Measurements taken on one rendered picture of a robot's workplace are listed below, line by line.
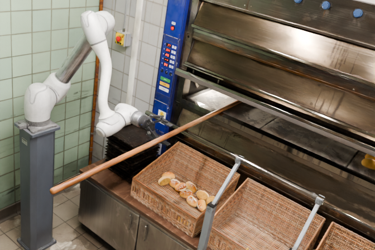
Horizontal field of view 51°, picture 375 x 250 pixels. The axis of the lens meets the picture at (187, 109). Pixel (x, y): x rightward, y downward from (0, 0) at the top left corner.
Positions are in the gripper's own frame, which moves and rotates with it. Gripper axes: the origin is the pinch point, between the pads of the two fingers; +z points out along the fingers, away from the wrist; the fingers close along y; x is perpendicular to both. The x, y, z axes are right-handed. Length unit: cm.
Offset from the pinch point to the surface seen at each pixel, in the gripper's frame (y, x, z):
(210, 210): 27.4, 6.4, 40.2
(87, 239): 120, 2, -58
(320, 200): 3, -16, 88
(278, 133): 2, -64, 42
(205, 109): 3, -53, -10
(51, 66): 0, -8, -120
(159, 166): 48, -31, -25
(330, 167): 3, -54, 81
